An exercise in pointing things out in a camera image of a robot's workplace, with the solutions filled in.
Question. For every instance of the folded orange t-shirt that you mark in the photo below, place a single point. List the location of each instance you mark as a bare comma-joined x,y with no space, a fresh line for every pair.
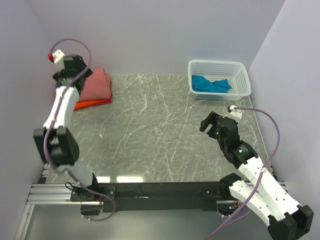
85,104

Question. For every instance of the white plastic basket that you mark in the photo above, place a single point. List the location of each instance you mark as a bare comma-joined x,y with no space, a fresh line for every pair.
215,70

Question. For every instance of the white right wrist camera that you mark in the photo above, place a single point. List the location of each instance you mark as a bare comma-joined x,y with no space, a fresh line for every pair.
234,113

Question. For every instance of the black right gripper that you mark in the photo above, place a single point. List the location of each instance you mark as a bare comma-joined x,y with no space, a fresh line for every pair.
211,119

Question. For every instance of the folded magenta t-shirt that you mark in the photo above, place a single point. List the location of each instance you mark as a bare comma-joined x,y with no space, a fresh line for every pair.
102,102

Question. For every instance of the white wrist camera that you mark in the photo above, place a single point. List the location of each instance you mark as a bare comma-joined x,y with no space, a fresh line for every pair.
57,58
234,113

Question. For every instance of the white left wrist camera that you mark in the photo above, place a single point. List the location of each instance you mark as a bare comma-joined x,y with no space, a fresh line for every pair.
57,58

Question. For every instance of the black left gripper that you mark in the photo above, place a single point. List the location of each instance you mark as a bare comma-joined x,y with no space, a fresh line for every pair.
86,71

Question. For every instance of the blue t-shirt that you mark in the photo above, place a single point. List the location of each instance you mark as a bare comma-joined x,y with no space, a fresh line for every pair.
201,84

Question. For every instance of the salmon pink t-shirt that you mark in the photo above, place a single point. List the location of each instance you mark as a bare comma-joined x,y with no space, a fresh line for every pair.
97,86

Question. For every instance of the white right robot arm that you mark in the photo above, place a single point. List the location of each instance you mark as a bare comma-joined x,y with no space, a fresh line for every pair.
285,218

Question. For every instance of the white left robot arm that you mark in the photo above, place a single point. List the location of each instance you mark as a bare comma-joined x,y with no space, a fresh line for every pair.
54,141

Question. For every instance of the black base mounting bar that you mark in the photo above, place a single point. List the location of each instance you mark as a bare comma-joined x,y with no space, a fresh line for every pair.
145,196

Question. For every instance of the aluminium frame rail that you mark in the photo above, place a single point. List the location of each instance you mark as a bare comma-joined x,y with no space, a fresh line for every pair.
92,216

